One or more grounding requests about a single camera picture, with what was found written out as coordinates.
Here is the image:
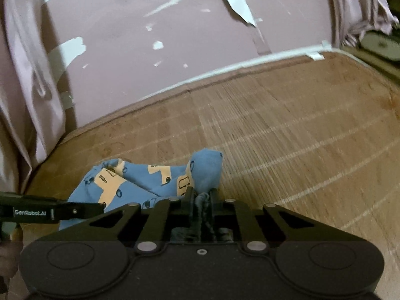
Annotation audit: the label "pink curtain left side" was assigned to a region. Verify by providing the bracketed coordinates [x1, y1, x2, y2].
[1, 0, 66, 194]

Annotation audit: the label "grey zip bag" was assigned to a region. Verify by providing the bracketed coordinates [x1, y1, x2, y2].
[361, 32, 399, 62]

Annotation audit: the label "person's left hand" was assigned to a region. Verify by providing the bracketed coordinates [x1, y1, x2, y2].
[1, 224, 24, 281]

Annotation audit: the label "pink curtain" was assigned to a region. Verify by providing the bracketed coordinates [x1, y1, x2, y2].
[1, 0, 66, 194]
[329, 0, 399, 47]

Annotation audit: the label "blue patterned children's pants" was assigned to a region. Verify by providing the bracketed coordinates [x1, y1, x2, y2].
[68, 149, 223, 243]

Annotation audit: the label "pink curtain right side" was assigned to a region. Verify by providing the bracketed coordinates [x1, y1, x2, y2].
[329, 0, 399, 47]

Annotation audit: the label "brown woven bamboo bed mat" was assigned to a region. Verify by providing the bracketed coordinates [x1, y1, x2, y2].
[27, 53, 399, 299]

